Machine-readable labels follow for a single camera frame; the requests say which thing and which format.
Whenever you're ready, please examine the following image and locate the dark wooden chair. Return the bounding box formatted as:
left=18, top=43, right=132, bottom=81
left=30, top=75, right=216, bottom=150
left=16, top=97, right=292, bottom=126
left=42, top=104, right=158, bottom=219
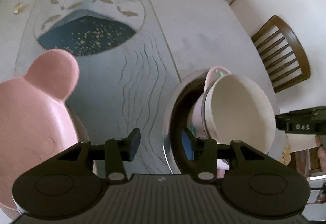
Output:
left=251, top=15, right=311, bottom=93

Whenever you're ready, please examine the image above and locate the person's right hand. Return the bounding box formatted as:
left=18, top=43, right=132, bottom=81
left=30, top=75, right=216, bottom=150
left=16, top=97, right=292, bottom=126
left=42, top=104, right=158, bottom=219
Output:
left=316, top=136, right=326, bottom=172

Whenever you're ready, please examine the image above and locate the pink pot with steel interior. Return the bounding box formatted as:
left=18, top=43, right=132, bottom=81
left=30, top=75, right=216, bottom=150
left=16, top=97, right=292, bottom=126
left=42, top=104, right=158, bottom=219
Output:
left=187, top=66, right=231, bottom=138

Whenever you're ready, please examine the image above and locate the white ceramic bowl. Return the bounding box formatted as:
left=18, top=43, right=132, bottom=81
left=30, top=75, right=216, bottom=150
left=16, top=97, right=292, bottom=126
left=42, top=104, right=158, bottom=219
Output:
left=203, top=74, right=276, bottom=154

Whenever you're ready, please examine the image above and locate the pink bear-shaped plate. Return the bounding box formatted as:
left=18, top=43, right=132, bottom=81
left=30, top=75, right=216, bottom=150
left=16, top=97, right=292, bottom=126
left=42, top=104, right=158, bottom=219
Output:
left=0, top=49, right=89, bottom=219

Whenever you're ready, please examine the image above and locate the large steel bowl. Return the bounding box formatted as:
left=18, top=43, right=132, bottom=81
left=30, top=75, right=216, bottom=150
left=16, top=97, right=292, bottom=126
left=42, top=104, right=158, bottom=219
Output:
left=163, top=69, right=212, bottom=174

